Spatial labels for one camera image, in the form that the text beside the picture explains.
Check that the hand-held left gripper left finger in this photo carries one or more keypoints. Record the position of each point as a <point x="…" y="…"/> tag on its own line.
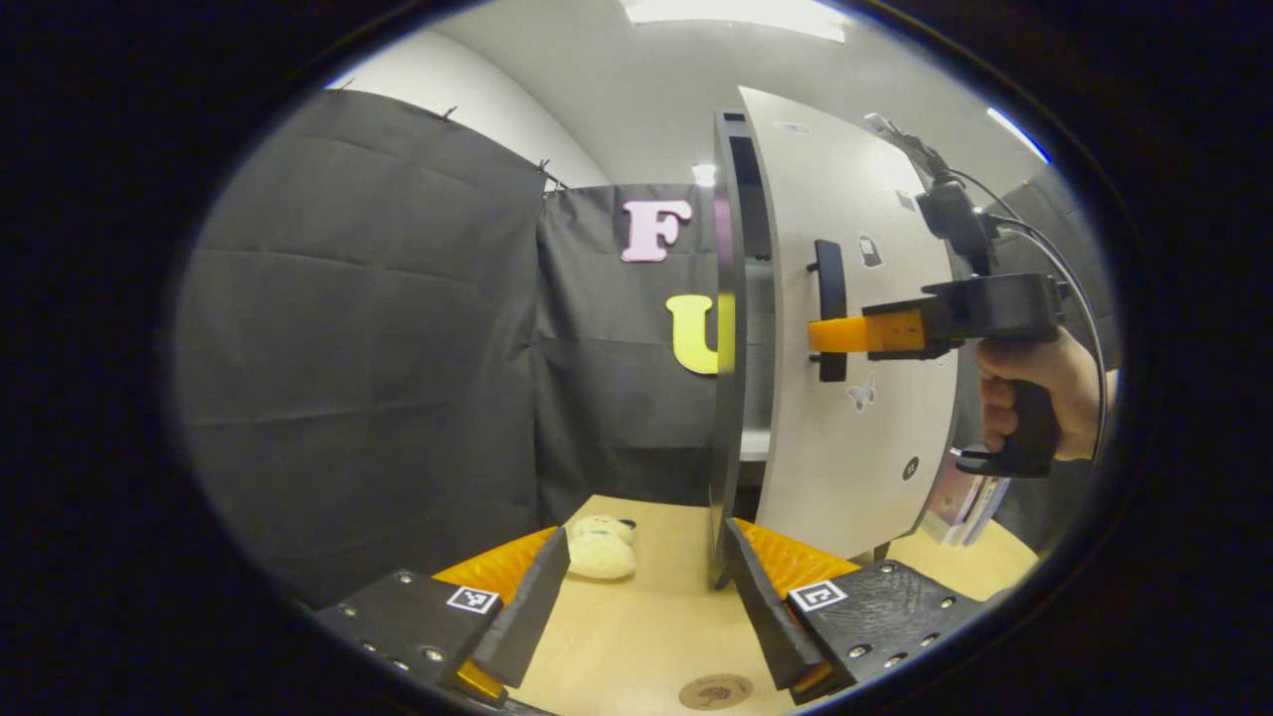
<point x="527" y="607"/>

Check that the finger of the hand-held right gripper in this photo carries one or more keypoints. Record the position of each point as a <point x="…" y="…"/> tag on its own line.
<point x="855" y="334"/>

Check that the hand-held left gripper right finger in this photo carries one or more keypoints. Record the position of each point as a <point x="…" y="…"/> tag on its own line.
<point x="761" y="607"/>

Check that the round brown coaster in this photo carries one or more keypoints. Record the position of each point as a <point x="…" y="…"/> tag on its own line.
<point x="716" y="691"/>

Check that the grey cabinet door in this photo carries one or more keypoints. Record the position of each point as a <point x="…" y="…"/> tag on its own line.
<point x="875" y="447"/>

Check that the cream plush toy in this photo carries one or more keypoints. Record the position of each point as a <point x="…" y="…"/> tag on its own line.
<point x="600" y="552"/>

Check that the pink cover book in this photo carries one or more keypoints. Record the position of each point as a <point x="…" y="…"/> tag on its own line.
<point x="950" y="497"/>

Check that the pale spine book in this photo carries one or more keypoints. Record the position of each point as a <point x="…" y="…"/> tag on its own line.
<point x="998" y="507"/>

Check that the black backdrop cloth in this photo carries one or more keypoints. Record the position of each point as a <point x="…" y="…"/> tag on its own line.
<point x="348" y="348"/>

